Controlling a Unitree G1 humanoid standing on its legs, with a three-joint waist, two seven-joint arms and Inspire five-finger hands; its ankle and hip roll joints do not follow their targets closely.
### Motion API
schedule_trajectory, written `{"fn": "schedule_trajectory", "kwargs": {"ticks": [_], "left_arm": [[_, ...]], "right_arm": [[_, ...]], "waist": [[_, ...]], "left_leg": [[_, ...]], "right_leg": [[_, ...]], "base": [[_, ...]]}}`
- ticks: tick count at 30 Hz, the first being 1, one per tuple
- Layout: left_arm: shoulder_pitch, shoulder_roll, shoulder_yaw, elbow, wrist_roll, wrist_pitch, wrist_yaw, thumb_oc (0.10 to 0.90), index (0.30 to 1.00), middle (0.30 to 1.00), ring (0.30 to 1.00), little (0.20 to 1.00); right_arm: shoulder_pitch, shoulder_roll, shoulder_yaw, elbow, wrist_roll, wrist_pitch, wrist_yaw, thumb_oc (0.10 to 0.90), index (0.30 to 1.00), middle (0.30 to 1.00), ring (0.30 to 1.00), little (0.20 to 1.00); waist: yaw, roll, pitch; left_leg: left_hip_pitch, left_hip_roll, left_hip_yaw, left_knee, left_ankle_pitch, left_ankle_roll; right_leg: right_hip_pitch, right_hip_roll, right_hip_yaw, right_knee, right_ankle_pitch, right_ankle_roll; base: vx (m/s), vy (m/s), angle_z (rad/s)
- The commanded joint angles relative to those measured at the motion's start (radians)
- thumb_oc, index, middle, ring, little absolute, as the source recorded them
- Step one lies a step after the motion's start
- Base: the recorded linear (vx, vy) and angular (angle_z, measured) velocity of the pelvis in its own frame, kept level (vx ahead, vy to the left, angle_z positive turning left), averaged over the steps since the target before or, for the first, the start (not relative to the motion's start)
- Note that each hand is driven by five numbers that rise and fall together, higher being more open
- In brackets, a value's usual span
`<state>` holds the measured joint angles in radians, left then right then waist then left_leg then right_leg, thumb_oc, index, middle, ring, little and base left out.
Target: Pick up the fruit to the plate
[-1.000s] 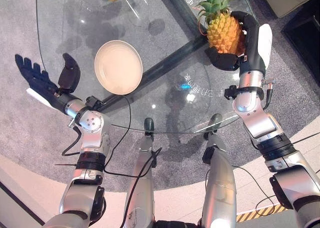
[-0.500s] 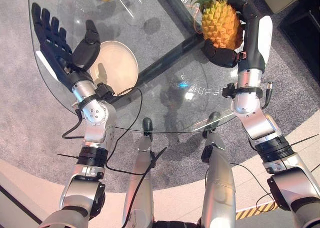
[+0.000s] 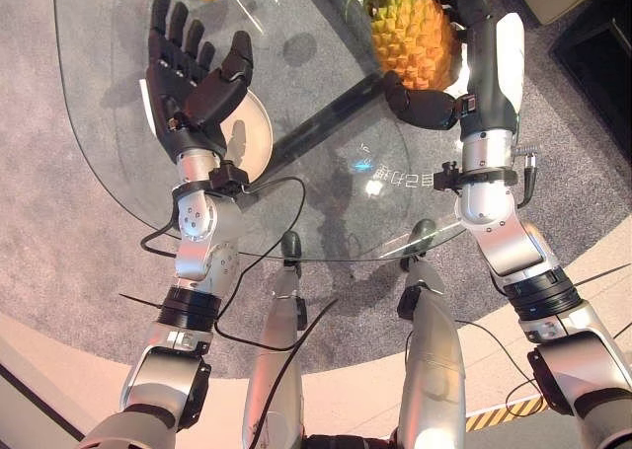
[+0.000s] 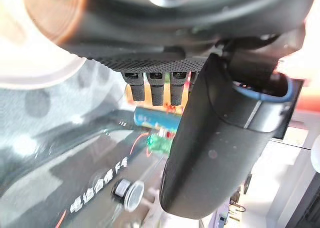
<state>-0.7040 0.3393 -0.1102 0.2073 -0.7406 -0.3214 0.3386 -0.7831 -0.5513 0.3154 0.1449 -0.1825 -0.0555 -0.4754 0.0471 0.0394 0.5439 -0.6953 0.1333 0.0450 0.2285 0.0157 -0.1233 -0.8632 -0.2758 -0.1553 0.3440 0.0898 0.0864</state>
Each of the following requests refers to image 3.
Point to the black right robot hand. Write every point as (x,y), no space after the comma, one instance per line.
(486,74)

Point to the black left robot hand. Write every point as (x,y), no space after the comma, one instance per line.
(175,84)

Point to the yellow pineapple with green crown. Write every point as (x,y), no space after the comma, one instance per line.
(412,39)

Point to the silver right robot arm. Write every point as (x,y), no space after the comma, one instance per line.
(513,242)

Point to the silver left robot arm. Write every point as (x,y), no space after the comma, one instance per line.
(202,242)

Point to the white round plate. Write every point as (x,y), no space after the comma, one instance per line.
(257,133)

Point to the black cabinet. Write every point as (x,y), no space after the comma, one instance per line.
(597,79)

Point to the black table support bar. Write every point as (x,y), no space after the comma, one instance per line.
(321,121)

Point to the dark right robot foot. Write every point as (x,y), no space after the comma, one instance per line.
(420,237)

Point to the dark robot foot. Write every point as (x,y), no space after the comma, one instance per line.
(420,237)
(291,246)

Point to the dark left robot foot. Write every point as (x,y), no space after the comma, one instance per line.
(291,246)

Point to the silver right robot leg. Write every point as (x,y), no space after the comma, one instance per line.
(432,360)

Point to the silver robot leg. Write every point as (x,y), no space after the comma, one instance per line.
(276,370)
(432,360)

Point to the silver left robot leg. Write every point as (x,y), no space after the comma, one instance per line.
(276,370)

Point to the yellow black hazard tape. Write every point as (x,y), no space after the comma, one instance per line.
(506,413)

